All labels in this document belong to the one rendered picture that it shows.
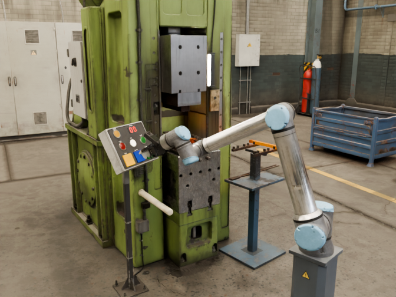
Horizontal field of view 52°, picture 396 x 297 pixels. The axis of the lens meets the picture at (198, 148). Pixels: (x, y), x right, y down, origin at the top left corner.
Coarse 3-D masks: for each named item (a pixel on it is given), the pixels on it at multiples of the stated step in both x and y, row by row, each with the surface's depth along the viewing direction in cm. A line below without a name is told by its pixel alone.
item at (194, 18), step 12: (168, 0) 284; (180, 0) 290; (192, 0) 295; (204, 0) 299; (168, 12) 286; (180, 12) 292; (192, 12) 297; (204, 12) 302; (168, 24) 287; (180, 24) 293; (192, 24) 298; (204, 24) 304
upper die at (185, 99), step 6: (162, 96) 307; (168, 96) 299; (174, 96) 291; (180, 96) 289; (186, 96) 292; (192, 96) 294; (198, 96) 297; (162, 102) 308; (168, 102) 301; (174, 102) 292; (180, 102) 290; (186, 102) 293; (192, 102) 296; (198, 102) 298
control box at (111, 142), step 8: (112, 128) 250; (120, 128) 255; (128, 128) 261; (136, 128) 266; (144, 128) 273; (104, 136) 247; (112, 136) 247; (120, 136) 253; (128, 136) 258; (136, 136) 264; (104, 144) 249; (112, 144) 245; (128, 144) 255; (136, 144) 260; (144, 144) 267; (112, 152) 247; (120, 152) 247; (128, 152) 253; (112, 160) 248; (120, 160) 245; (136, 160) 255; (152, 160) 267; (120, 168) 246; (128, 168) 248
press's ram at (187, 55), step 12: (168, 36) 277; (180, 36) 279; (192, 36) 284; (204, 36) 290; (168, 48) 280; (180, 48) 281; (192, 48) 286; (204, 48) 292; (168, 60) 282; (180, 60) 283; (192, 60) 288; (204, 60) 294; (168, 72) 284; (180, 72) 285; (192, 72) 290; (204, 72) 296; (168, 84) 287; (180, 84) 287; (192, 84) 292; (204, 84) 298
